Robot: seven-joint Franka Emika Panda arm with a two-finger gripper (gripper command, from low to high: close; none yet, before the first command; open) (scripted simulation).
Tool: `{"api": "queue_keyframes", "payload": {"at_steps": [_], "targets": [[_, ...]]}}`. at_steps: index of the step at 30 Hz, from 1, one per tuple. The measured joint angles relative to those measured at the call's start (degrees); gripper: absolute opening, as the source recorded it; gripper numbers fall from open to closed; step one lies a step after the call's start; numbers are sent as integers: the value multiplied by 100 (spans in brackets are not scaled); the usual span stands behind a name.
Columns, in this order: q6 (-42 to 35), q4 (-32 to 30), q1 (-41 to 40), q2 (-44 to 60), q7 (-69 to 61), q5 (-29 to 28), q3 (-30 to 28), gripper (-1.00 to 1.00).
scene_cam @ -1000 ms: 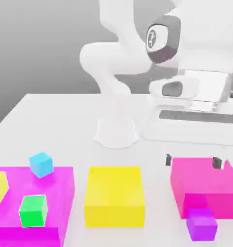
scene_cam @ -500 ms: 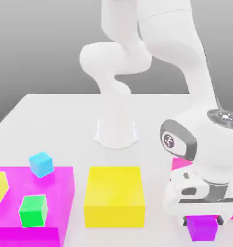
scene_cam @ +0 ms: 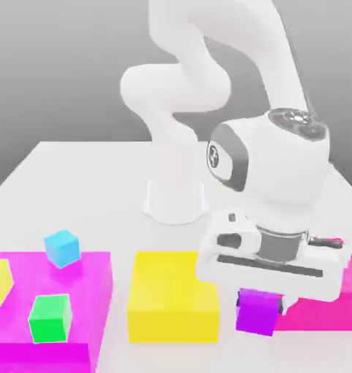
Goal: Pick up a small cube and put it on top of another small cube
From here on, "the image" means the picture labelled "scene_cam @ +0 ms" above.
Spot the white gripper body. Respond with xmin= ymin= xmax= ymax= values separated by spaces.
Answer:
xmin=195 ymin=235 xmax=348 ymax=303

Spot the small purple cube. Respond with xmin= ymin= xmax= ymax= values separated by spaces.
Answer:
xmin=235 ymin=288 xmax=281 ymax=337

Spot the small blue cube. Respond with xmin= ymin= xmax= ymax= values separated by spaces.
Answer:
xmin=44 ymin=229 xmax=82 ymax=270

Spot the small green cube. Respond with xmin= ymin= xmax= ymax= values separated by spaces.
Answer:
xmin=28 ymin=294 xmax=74 ymax=344

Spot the large pink box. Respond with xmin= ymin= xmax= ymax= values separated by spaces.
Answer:
xmin=273 ymin=254 xmax=352 ymax=332

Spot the large yellow box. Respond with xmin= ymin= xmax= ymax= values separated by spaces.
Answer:
xmin=127 ymin=251 xmax=219 ymax=345

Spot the large magenta box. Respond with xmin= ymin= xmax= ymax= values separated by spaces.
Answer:
xmin=0 ymin=251 xmax=114 ymax=373

